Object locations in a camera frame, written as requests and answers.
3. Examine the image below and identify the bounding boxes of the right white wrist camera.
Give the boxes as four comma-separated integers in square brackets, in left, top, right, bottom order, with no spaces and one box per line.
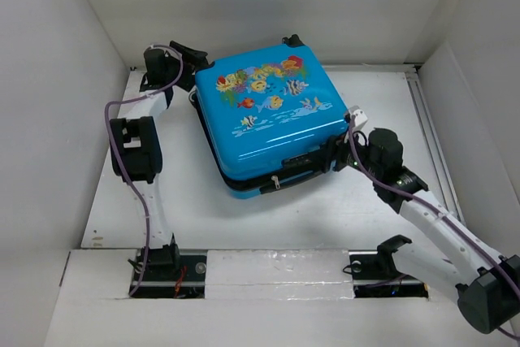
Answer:
[345,106,368,132]

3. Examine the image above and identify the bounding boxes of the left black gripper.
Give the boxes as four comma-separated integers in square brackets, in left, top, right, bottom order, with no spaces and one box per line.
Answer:
[164,42,206,90]

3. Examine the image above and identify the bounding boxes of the blue hard-shell suitcase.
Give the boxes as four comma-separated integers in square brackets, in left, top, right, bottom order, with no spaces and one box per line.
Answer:
[193,34,348,199]

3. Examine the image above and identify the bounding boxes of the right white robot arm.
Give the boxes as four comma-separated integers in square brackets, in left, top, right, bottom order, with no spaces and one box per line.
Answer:
[320,128,519,334]

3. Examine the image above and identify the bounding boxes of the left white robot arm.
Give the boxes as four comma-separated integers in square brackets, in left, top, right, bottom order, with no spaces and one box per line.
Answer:
[104,41,210,280]

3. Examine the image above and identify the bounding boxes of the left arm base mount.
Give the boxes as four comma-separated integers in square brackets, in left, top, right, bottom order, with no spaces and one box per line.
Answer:
[128,245,207,300]

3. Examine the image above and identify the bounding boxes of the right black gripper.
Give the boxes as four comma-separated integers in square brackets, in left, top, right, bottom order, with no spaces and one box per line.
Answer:
[305,127,382,180]

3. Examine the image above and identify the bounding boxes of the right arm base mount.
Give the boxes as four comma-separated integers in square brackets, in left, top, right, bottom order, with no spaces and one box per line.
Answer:
[342,250,429,299]

